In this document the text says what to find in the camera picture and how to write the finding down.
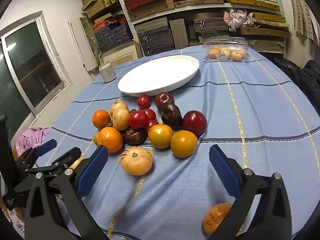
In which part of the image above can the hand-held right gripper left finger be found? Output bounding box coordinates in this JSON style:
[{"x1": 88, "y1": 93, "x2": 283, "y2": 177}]
[{"x1": 24, "y1": 145, "x2": 110, "y2": 240}]

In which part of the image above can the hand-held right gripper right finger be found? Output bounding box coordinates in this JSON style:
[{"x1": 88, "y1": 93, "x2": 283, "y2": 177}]
[{"x1": 209, "y1": 144, "x2": 293, "y2": 240}]

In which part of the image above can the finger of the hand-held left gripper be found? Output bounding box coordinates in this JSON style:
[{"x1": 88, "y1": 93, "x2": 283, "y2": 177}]
[
  {"x1": 16, "y1": 139, "x2": 57, "y2": 167},
  {"x1": 25, "y1": 147, "x2": 82, "y2": 178}
]

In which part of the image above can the orange mandarin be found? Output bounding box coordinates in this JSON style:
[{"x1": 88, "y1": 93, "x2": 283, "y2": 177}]
[
  {"x1": 97, "y1": 127, "x2": 123, "y2": 154},
  {"x1": 92, "y1": 109, "x2": 112, "y2": 130}
]

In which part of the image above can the speckled orange persimmon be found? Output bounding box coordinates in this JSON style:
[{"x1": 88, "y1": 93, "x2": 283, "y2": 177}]
[{"x1": 202, "y1": 203, "x2": 234, "y2": 236}]

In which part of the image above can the yellow orange citrus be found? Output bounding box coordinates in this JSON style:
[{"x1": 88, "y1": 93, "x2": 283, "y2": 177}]
[
  {"x1": 148, "y1": 124, "x2": 174, "y2": 149},
  {"x1": 170, "y1": 130, "x2": 198, "y2": 158}
]

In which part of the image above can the large dark red plum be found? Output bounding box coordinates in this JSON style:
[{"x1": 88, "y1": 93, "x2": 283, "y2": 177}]
[{"x1": 182, "y1": 110, "x2": 208, "y2": 137}]

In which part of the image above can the red tomato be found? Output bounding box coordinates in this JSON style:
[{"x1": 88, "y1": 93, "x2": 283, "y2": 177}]
[
  {"x1": 136, "y1": 95, "x2": 151, "y2": 109},
  {"x1": 129, "y1": 110, "x2": 148, "y2": 129},
  {"x1": 144, "y1": 120, "x2": 159, "y2": 134},
  {"x1": 142, "y1": 108, "x2": 157, "y2": 122}
]

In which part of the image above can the dark purple mangosteen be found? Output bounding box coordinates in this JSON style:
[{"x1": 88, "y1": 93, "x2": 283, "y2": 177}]
[{"x1": 161, "y1": 103, "x2": 183, "y2": 131}]

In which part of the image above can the small dark red plum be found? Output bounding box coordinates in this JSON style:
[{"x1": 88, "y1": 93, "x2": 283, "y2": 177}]
[{"x1": 154, "y1": 92, "x2": 175, "y2": 111}]

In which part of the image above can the white oval plate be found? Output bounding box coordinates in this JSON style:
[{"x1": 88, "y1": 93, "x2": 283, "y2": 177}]
[{"x1": 118, "y1": 55, "x2": 200, "y2": 97}]

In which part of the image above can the person's left forearm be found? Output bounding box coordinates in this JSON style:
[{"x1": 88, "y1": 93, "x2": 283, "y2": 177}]
[{"x1": 5, "y1": 206, "x2": 28, "y2": 239}]

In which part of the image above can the purple pink cloth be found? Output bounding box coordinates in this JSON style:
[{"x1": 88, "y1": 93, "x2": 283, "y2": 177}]
[{"x1": 15, "y1": 127, "x2": 50, "y2": 155}]

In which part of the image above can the blue striped tablecloth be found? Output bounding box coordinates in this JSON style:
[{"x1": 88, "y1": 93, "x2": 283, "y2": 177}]
[{"x1": 32, "y1": 45, "x2": 320, "y2": 240}]

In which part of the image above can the white framed window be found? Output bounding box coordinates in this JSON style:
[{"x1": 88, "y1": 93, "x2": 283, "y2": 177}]
[{"x1": 0, "y1": 11, "x2": 68, "y2": 140}]

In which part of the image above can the grey tin can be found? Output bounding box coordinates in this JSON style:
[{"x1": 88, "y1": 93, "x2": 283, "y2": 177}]
[{"x1": 98, "y1": 62, "x2": 117, "y2": 83}]

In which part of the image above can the beige framed box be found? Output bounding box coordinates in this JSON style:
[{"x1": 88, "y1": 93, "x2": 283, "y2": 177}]
[{"x1": 99, "y1": 40, "x2": 143, "y2": 67}]

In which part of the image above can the cluster of small pale persimmons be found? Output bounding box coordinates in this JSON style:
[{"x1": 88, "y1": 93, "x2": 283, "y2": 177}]
[{"x1": 209, "y1": 46, "x2": 247, "y2": 61}]

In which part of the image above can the grey marbled board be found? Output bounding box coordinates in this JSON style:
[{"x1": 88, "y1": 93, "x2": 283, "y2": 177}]
[{"x1": 80, "y1": 17, "x2": 100, "y2": 63}]

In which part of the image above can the black bag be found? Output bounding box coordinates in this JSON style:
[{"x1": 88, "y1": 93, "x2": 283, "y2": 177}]
[{"x1": 274, "y1": 57, "x2": 320, "y2": 115}]

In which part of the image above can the stack of blue red boxes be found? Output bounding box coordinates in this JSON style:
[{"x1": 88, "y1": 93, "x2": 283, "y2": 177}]
[{"x1": 92, "y1": 17, "x2": 134, "y2": 52}]

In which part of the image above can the clear plastic clamshell box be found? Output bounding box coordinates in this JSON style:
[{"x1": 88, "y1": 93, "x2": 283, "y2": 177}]
[{"x1": 202, "y1": 36, "x2": 248, "y2": 62}]

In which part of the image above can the stack of dark brown boxes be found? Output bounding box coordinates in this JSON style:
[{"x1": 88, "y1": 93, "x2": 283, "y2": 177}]
[{"x1": 194, "y1": 17, "x2": 233, "y2": 39}]

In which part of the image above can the brown studded upright box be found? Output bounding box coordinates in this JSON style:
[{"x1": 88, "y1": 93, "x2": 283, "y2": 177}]
[{"x1": 169, "y1": 19, "x2": 189, "y2": 49}]

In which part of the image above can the stack of dark grey boxes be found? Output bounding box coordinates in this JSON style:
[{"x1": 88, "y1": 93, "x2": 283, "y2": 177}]
[{"x1": 135, "y1": 17, "x2": 175, "y2": 55}]

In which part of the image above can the stack of brown flat boxes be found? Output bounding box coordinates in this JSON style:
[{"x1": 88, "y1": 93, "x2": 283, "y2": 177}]
[{"x1": 240, "y1": 12, "x2": 290, "y2": 53}]

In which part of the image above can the stack of woven straw boxes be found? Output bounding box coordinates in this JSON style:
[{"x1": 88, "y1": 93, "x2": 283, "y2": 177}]
[{"x1": 80, "y1": 0, "x2": 118, "y2": 19}]

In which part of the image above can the pink floral cloth bundle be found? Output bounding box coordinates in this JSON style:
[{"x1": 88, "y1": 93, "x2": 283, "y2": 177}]
[{"x1": 223, "y1": 9, "x2": 254, "y2": 32}]

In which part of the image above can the stack of olive flat boxes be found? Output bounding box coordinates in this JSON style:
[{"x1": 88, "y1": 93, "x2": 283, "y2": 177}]
[{"x1": 129, "y1": 1, "x2": 175, "y2": 22}]

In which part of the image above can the white metal shelf rack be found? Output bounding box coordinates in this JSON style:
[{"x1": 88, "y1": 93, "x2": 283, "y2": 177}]
[{"x1": 110, "y1": 0, "x2": 288, "y2": 58}]

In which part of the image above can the beige patterned hanging fabric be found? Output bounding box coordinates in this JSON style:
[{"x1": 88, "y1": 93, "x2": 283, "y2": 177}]
[{"x1": 285, "y1": 0, "x2": 320, "y2": 40}]

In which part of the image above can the white wall trunking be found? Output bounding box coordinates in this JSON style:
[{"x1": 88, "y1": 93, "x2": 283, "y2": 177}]
[{"x1": 68, "y1": 21, "x2": 88, "y2": 72}]

